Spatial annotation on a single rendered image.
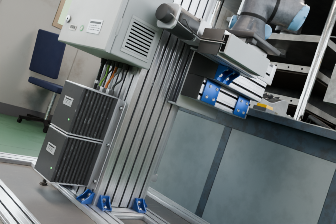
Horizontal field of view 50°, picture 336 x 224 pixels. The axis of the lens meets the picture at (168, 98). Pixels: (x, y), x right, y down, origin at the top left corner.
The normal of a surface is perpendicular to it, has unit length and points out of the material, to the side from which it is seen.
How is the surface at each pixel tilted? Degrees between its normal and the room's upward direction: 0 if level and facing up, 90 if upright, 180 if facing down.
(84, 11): 92
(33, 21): 90
